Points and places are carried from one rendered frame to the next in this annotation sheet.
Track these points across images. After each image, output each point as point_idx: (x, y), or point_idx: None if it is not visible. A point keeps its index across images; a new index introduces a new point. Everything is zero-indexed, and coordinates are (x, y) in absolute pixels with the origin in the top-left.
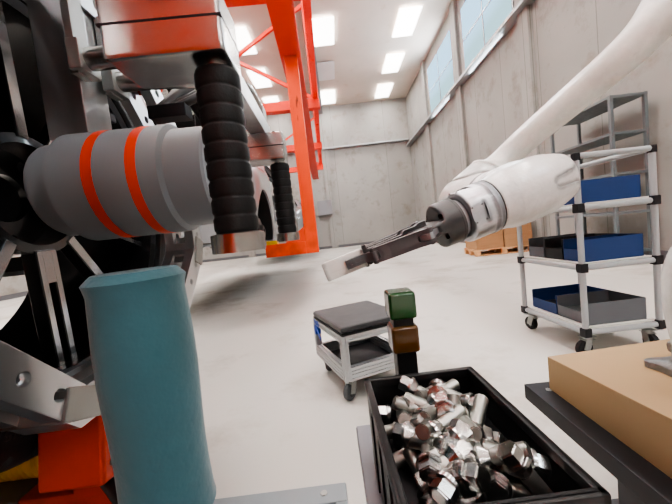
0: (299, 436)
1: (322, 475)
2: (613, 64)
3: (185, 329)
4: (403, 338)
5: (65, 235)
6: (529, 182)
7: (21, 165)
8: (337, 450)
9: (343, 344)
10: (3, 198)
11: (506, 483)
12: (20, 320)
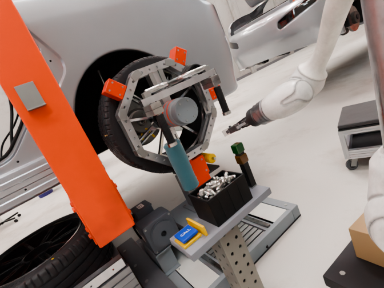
0: (307, 181)
1: (302, 200)
2: (326, 15)
3: (179, 154)
4: (237, 159)
5: None
6: (270, 104)
7: None
8: (318, 192)
9: (339, 136)
10: None
11: (208, 197)
12: (182, 135)
